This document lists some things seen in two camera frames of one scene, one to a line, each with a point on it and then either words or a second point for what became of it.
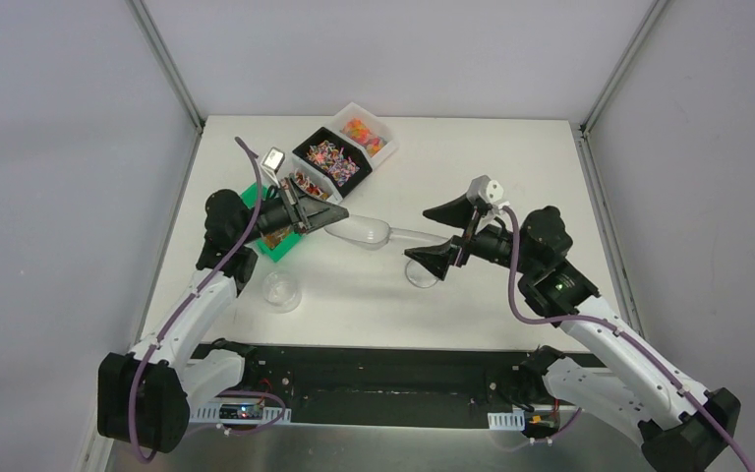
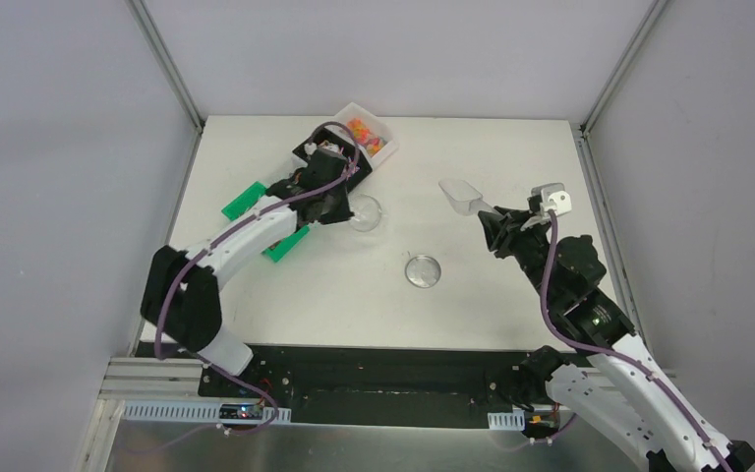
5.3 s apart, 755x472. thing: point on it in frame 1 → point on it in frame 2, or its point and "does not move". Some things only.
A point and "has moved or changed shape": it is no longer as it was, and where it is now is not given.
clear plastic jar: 282,291 → 367,212
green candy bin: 275,243 does not move
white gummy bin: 365,129 does not move
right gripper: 437,257 → 503,228
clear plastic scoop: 373,234 has moved or changed shape
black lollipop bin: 346,163 does not move
